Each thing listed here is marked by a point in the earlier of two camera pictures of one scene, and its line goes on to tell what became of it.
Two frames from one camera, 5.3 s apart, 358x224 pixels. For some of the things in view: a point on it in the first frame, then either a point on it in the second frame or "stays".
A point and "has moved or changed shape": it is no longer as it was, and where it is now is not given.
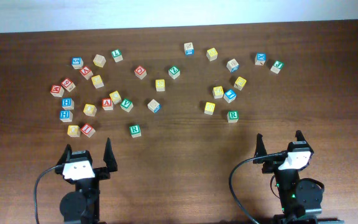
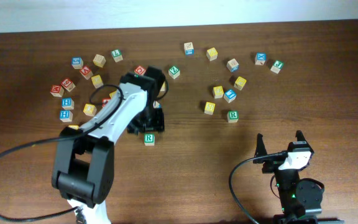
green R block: [135, 130] has moved or changed shape
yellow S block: [160, 84] stays
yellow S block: [209, 108] stays
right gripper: [270, 166] stays
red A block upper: [86, 72] stays
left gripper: [103, 173] to [158, 126]
